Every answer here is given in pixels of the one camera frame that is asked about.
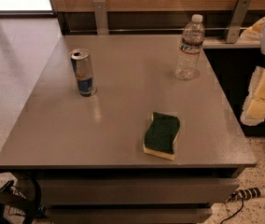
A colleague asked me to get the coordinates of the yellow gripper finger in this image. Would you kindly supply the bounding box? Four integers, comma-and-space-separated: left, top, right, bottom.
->
246, 66, 265, 120
240, 17, 265, 41

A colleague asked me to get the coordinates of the clear plastic water bottle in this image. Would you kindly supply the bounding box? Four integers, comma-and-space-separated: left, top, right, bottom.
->
174, 14, 205, 80

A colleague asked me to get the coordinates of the white power strip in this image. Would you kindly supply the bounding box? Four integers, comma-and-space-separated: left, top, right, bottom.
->
227, 186, 265, 203

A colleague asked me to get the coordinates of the green yellow sponge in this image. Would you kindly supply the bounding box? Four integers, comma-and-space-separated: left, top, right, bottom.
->
143, 112, 180, 161

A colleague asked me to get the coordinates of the silver blue energy drink can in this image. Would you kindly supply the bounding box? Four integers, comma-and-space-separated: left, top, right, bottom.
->
70, 49, 96, 97

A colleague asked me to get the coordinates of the upper grey drawer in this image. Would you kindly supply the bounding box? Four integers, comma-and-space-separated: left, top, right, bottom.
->
39, 178, 239, 205

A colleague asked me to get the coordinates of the grey drawer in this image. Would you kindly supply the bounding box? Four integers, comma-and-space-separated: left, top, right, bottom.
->
46, 208, 212, 224
39, 178, 239, 205

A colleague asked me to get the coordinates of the lower grey drawer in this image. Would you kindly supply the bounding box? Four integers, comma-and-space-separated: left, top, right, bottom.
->
46, 208, 212, 224

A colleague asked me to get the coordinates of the right metal wall bracket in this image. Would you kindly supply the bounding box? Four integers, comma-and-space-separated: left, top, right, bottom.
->
223, 0, 252, 44

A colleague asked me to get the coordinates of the metal wall bracket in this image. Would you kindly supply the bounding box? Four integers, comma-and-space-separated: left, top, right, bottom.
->
223, 0, 252, 44
93, 0, 109, 35

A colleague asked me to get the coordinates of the black power cable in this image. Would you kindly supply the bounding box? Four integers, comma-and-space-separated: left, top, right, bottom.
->
219, 196, 245, 224

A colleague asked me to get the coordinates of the left metal wall bracket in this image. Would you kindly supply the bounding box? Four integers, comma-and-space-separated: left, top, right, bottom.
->
93, 0, 109, 35

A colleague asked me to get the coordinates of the black cable bundle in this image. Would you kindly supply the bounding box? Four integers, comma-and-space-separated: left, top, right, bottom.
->
0, 149, 43, 224

